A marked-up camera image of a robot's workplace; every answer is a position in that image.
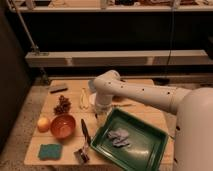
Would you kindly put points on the crumpled grey cloth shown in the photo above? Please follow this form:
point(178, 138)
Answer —
point(119, 137)

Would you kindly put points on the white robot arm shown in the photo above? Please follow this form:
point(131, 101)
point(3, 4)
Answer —
point(193, 145)

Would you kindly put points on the blue plastic cup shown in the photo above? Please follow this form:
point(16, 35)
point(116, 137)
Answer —
point(91, 86)

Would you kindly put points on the green sponge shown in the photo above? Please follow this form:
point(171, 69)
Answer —
point(50, 152)

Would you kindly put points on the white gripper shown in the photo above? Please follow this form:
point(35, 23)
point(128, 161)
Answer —
point(102, 112)

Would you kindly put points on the white plastic cup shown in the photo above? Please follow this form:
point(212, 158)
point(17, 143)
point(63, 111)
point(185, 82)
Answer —
point(92, 98)

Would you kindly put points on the yellow banana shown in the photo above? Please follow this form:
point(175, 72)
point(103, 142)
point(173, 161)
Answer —
point(84, 103)

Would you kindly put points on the black handled brush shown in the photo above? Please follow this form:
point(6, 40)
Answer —
point(82, 153)

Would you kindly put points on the metal shelf rack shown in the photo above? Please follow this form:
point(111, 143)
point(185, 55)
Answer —
point(55, 34)

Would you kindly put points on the green plastic tray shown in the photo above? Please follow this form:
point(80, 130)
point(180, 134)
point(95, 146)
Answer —
point(146, 146)

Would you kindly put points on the yellow orange fruit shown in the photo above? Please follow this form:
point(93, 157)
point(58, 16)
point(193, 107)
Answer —
point(43, 124)

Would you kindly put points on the bunch of dark grapes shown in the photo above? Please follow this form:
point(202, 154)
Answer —
point(63, 107)

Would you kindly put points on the wooden table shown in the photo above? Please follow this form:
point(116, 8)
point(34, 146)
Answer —
point(75, 101)

